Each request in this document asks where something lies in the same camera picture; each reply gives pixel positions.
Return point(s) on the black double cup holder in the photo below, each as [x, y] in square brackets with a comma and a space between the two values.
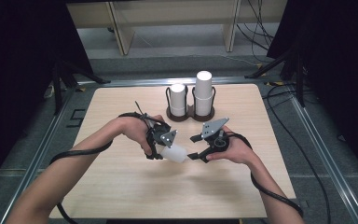
[190, 116]

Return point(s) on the person's left hand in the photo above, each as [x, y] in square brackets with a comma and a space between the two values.
[135, 129]

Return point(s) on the black curtain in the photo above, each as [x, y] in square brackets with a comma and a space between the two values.
[18, 77]
[338, 62]

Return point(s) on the black zip tie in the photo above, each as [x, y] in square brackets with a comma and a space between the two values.
[139, 109]

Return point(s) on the short stack of white cups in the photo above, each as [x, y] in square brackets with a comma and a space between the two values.
[178, 99]

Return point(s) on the metal floor rail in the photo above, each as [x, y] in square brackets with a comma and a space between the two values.
[34, 165]
[329, 161]
[143, 82]

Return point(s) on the grey tape strip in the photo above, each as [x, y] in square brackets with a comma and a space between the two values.
[304, 203]

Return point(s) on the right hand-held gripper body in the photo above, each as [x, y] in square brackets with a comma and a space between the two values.
[213, 127]

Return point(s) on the white paper cup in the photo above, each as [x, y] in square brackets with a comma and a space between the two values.
[174, 154]

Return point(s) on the beige wooden furniture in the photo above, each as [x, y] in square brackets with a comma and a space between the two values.
[121, 28]

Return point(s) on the tall stack of white cups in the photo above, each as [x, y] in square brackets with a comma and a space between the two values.
[203, 90]

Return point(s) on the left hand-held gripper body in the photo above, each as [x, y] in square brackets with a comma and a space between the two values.
[167, 137]

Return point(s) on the person's right hand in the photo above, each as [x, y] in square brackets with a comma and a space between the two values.
[237, 151]

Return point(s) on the black tripod stand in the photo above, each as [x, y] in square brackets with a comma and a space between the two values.
[299, 77]
[57, 90]

